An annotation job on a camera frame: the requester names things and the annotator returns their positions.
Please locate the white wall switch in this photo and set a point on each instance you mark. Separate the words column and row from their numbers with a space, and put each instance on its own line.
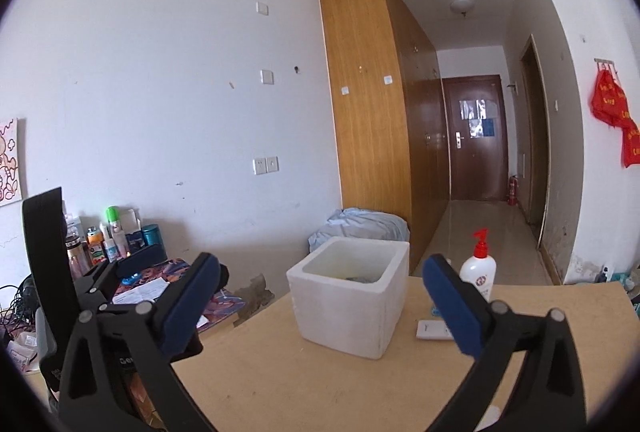
column 267, row 77

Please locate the white double wall socket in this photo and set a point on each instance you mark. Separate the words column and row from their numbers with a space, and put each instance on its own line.
column 266, row 165

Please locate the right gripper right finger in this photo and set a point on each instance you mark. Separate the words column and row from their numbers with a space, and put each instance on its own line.
column 548, row 394

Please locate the wooden wardrobe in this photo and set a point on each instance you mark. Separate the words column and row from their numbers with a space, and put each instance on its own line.
column 389, row 114

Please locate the white styrofoam box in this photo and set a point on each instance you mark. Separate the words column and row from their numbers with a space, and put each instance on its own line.
column 349, row 293

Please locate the red hanging cloth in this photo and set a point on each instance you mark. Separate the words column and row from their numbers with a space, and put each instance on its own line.
column 609, row 104

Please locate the ceiling lamp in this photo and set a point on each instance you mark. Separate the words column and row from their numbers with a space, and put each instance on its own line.
column 462, row 7

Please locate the red fire extinguisher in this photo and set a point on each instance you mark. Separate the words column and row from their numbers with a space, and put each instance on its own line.
column 513, row 190

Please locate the wall picture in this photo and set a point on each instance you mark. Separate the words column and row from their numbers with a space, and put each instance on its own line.
column 10, row 182

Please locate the green cap spray bottle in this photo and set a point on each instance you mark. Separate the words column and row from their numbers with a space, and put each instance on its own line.
column 117, row 231

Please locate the dark brown entrance door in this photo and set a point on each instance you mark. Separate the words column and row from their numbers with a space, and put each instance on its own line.
column 477, row 138

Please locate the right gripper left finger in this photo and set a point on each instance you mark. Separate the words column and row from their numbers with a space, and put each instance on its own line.
column 103, row 351

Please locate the white remote control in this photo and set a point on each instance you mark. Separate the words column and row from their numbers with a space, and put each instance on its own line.
column 433, row 330

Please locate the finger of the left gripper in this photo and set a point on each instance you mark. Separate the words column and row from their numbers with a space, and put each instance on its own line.
column 135, row 261
column 173, row 323

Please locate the white lotion pump bottle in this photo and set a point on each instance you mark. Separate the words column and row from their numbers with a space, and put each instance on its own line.
column 481, row 268

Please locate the orange cap bottle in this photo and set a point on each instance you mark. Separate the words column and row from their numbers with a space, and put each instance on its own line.
column 95, row 242

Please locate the teal metal can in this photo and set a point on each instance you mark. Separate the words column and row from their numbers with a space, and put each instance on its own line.
column 152, row 235

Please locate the white paper leaflet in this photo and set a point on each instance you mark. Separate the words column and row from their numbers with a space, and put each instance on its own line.
column 149, row 291

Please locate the colourful patterned mat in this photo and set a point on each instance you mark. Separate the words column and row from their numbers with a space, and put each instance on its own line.
column 216, row 307

